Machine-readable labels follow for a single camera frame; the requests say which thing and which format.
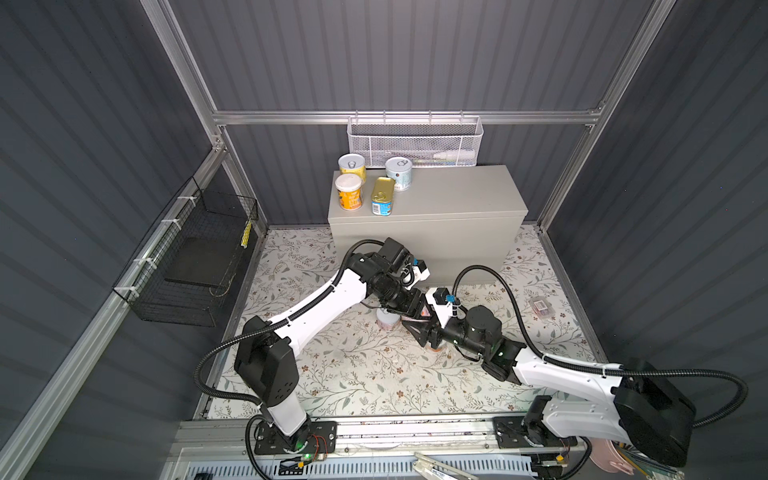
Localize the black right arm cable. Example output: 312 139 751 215
451 264 749 429

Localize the yellow orange can plastic lid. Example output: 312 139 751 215
334 173 363 211

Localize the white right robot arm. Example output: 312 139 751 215
404 306 696 467

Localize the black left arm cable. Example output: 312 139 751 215
193 238 385 480

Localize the yellow tag on basket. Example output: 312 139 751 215
240 220 252 249

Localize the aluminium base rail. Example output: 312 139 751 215
173 410 619 480

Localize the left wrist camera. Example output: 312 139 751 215
408 259 430 285

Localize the pink can white lid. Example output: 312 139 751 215
376 308 401 331

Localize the black wire basket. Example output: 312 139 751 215
113 180 258 327

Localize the grey metal cabinet box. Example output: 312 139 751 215
328 165 528 286

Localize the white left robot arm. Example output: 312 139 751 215
234 238 429 442

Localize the gold rectangular tin can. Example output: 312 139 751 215
371 176 395 216

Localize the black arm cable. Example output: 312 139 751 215
451 264 749 429
193 238 385 480

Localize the yellow can pull-tab lid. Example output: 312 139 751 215
338 153 366 183

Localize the blue can white lid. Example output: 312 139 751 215
385 156 413 191

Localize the white wire mesh basket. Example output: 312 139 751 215
346 115 484 169

